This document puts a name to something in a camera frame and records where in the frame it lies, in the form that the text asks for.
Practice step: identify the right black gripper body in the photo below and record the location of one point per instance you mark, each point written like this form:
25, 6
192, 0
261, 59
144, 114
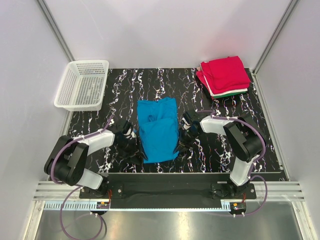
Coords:
185, 139

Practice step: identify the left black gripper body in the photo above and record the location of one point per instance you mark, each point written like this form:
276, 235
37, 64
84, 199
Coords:
130, 148

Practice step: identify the blue t shirt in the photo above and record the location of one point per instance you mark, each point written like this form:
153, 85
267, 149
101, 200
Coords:
158, 129

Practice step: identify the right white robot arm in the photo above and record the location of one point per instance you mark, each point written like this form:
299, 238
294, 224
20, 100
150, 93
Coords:
245, 138

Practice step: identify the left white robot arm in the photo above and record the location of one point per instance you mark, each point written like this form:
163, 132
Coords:
66, 163

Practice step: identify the green folded t shirt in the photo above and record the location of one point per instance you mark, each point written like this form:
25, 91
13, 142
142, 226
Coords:
228, 94

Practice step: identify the white plastic basket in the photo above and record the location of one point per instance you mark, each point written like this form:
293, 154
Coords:
82, 86

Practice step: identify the red folded t shirt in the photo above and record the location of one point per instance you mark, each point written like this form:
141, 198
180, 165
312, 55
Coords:
223, 75

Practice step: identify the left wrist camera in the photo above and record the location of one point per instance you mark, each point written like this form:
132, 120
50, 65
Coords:
125, 128

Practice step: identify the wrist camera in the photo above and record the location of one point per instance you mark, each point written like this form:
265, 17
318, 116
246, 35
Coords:
125, 128
189, 118

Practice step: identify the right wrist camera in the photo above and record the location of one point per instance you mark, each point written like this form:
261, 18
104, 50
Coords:
189, 118

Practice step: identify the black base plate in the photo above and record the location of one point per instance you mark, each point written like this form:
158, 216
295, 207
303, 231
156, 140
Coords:
212, 185

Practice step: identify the aluminium frame rail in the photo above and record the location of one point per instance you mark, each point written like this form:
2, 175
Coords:
179, 197

